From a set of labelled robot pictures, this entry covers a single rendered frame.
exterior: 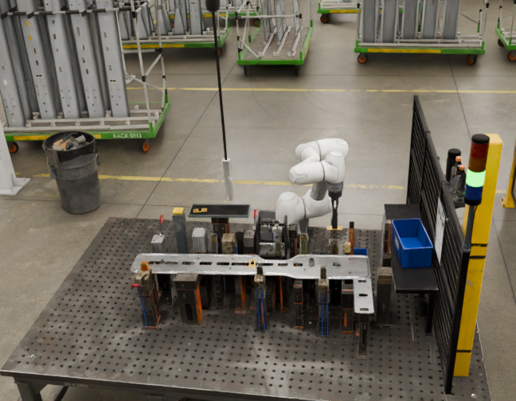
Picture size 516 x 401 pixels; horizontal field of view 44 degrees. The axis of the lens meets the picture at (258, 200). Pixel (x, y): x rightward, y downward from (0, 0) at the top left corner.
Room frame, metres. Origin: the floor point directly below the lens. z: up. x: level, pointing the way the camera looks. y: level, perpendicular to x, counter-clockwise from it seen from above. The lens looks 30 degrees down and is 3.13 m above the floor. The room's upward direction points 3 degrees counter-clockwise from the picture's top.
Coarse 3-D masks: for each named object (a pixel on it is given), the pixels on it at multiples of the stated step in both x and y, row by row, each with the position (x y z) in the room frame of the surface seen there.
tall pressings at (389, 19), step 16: (368, 0) 9.75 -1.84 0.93; (384, 0) 9.65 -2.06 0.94; (416, 0) 9.77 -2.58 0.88; (448, 0) 9.69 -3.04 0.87; (368, 16) 9.74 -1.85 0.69; (384, 16) 9.66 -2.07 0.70; (416, 16) 9.71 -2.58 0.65; (432, 16) 9.72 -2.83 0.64; (448, 16) 9.67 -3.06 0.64; (368, 32) 9.72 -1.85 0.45; (384, 32) 9.66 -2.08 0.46; (416, 32) 9.69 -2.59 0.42; (432, 32) 9.70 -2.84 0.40; (448, 32) 9.64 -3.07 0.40
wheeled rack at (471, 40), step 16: (464, 16) 10.01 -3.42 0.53; (480, 16) 9.92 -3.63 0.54; (400, 32) 10.00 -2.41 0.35; (464, 32) 10.03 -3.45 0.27; (480, 32) 9.73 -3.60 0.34; (368, 48) 9.49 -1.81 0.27; (384, 48) 9.44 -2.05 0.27; (400, 48) 9.39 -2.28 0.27; (416, 48) 9.34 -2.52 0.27; (432, 48) 9.29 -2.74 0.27; (448, 48) 9.24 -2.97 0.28; (480, 48) 9.14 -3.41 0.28
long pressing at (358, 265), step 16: (144, 256) 3.15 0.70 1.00; (160, 256) 3.14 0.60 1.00; (176, 256) 3.13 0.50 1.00; (192, 256) 3.12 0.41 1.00; (208, 256) 3.11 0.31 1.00; (224, 256) 3.10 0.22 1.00; (240, 256) 3.09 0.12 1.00; (256, 256) 3.07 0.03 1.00; (304, 256) 3.05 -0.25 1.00; (320, 256) 3.04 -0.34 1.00; (336, 256) 3.03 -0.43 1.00; (352, 256) 3.02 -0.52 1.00; (160, 272) 2.98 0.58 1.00; (176, 272) 2.97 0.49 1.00; (192, 272) 2.96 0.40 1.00; (208, 272) 2.95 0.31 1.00; (224, 272) 2.94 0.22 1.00; (240, 272) 2.93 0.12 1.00; (272, 272) 2.91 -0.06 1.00; (288, 272) 2.90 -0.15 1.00; (304, 272) 2.89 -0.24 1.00; (336, 272) 2.87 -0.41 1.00; (352, 272) 2.86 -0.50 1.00; (368, 272) 2.86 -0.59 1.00
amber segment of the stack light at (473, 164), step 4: (472, 160) 2.22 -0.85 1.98; (476, 160) 2.21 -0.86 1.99; (480, 160) 2.21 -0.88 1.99; (484, 160) 2.21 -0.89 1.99; (468, 164) 2.25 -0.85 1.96; (472, 164) 2.22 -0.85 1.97; (476, 164) 2.21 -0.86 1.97; (480, 164) 2.21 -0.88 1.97; (484, 164) 2.21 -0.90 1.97; (468, 168) 2.24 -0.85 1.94; (472, 168) 2.22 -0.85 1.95; (476, 168) 2.21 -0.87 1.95; (480, 168) 2.21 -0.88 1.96; (484, 168) 2.21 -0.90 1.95; (476, 172) 2.21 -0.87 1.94; (480, 172) 2.21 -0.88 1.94
